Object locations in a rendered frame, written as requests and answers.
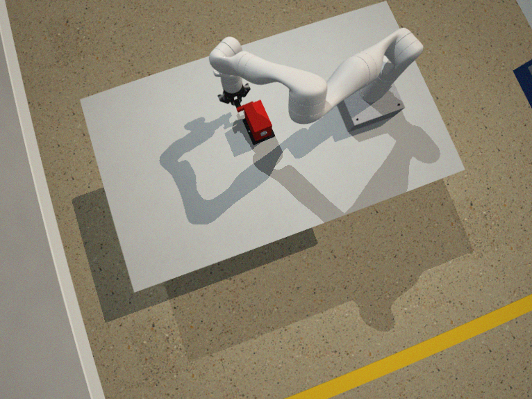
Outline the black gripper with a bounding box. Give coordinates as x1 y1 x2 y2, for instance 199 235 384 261
218 83 251 106

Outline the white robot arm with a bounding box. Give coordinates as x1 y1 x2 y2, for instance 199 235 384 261
209 28 424 124

